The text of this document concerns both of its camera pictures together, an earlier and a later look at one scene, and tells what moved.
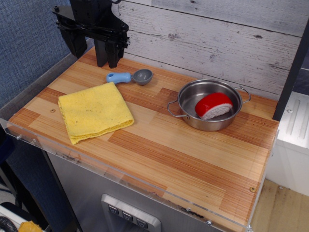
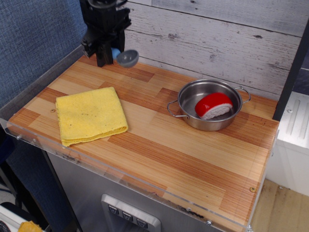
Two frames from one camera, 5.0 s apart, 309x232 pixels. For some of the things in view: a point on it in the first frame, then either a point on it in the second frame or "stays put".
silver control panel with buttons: [119, 216] stays put
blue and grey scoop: [141, 77] → [127, 59]
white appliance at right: [288, 167] stays put
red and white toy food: [213, 105] stays put
